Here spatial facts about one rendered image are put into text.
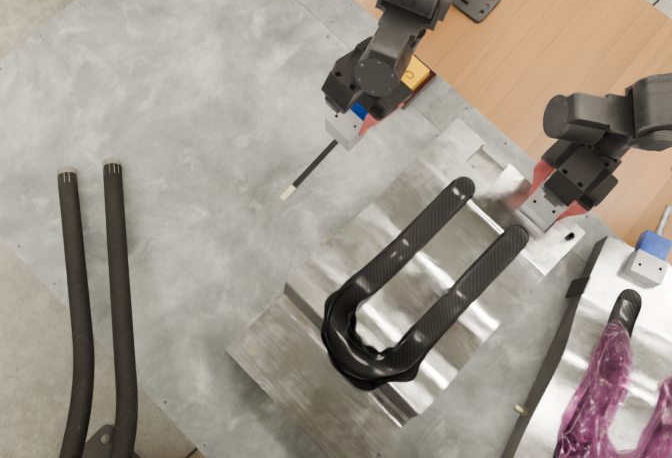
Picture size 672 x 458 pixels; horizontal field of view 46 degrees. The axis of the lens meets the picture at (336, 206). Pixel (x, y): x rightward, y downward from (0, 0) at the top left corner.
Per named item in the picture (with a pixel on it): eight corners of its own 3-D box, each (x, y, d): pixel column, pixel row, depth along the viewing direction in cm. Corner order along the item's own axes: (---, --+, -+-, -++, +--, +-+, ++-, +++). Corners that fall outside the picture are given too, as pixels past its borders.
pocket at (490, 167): (480, 149, 126) (485, 141, 123) (505, 171, 125) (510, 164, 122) (461, 168, 125) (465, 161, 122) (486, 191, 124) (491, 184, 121)
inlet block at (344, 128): (384, 72, 123) (387, 58, 118) (408, 94, 122) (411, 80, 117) (324, 129, 121) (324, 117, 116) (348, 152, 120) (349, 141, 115)
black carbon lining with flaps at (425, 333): (458, 173, 123) (469, 153, 114) (536, 245, 121) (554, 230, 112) (298, 333, 116) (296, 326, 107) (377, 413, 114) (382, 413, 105)
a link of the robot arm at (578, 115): (543, 157, 103) (604, 127, 92) (541, 95, 105) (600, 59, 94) (617, 169, 107) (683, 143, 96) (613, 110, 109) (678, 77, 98)
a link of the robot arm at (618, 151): (582, 159, 105) (613, 125, 100) (571, 126, 108) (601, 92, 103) (624, 166, 107) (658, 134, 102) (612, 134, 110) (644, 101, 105)
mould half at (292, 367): (448, 136, 132) (463, 105, 119) (567, 244, 128) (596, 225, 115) (229, 353, 122) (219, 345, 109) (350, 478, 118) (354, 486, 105)
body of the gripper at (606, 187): (593, 210, 110) (626, 178, 104) (537, 160, 111) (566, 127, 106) (612, 188, 114) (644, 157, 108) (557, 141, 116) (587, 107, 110)
